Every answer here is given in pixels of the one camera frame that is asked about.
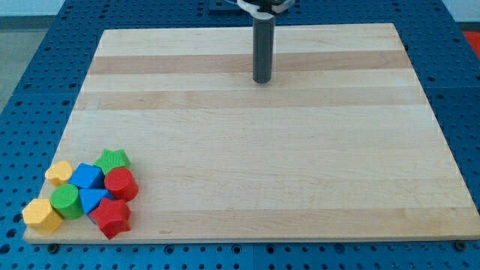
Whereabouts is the green star block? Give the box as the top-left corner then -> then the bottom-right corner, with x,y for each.
94,149 -> 131,176

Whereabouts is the red star block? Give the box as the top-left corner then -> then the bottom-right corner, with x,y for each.
89,197 -> 131,239

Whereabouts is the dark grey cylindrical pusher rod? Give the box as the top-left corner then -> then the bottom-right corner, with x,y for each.
253,17 -> 275,84

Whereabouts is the red cylinder block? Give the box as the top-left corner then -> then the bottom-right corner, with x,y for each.
104,167 -> 139,202

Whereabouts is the blue cube block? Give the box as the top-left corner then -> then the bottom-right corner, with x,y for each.
68,163 -> 104,189

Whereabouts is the blue triangle block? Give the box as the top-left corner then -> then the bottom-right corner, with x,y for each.
79,189 -> 114,224

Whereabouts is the yellow heart block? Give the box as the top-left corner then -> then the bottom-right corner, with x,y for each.
44,160 -> 74,187

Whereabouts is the green cylinder block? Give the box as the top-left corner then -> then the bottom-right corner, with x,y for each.
49,184 -> 84,220

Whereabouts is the yellow hexagon block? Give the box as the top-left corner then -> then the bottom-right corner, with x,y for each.
22,198 -> 64,235

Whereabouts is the red object at right edge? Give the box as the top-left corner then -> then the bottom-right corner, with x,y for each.
463,31 -> 480,58

